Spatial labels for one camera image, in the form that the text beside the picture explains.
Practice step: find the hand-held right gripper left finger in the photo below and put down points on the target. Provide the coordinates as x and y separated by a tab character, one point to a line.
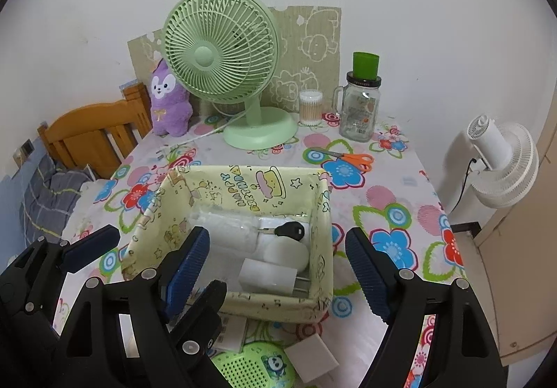
187	270

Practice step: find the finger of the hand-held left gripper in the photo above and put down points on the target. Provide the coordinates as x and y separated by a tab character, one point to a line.
91	246
204	305

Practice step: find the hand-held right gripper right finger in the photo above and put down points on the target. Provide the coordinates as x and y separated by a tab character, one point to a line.
370	275

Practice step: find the clear plastic packet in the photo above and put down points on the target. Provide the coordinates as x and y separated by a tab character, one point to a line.
226	235

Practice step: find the white charger adapter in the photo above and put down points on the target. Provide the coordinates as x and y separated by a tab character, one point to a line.
265	277

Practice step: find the green perforated panda pouch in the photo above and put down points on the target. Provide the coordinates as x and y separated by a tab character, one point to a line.
248	370

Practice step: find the white oval case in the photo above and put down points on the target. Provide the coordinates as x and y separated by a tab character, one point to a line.
283	255

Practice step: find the black car key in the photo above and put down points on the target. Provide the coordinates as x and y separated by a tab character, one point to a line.
290	231

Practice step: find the yellow fabric storage box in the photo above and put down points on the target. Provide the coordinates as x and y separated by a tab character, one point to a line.
270	188

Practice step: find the plaid grey bedding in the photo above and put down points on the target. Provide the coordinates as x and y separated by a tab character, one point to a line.
52	192

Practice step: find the white square block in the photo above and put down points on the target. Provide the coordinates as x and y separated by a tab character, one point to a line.
311	357

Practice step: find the wooden chair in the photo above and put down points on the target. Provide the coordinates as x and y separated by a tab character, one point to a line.
87	127

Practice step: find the purple plush toy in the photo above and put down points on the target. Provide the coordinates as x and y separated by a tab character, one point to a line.
169	109

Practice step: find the glass jar mug green lid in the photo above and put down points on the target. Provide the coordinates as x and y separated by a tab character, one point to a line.
359	109

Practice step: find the white standing fan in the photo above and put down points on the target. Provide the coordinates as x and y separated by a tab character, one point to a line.
504	170

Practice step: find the cotton swab container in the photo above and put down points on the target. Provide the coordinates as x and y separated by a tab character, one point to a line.
310	109

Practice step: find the green desk fan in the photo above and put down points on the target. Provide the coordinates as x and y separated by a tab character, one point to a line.
204	57

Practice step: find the patterned cardboard board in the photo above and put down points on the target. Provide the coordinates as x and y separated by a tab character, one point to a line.
313	44

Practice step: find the black metal frame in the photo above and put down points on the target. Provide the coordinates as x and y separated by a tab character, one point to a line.
465	229

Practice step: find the wall socket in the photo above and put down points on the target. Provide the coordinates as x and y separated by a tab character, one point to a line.
26	148

